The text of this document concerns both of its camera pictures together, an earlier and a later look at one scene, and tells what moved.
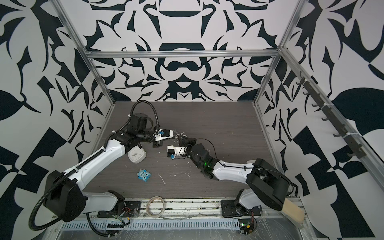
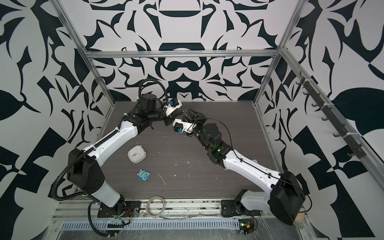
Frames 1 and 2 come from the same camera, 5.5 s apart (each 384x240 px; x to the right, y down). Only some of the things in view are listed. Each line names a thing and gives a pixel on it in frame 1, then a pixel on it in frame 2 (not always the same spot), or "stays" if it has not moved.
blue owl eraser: x=143 y=175 stays
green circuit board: x=246 y=226 stays
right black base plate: x=229 y=210 stays
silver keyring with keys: x=180 y=135 -> x=185 y=112
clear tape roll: x=148 y=210 stays
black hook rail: x=355 y=148 stays
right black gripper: x=188 y=142 -> x=202 y=118
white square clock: x=136 y=154 stays
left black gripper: x=158 y=144 -> x=169 y=119
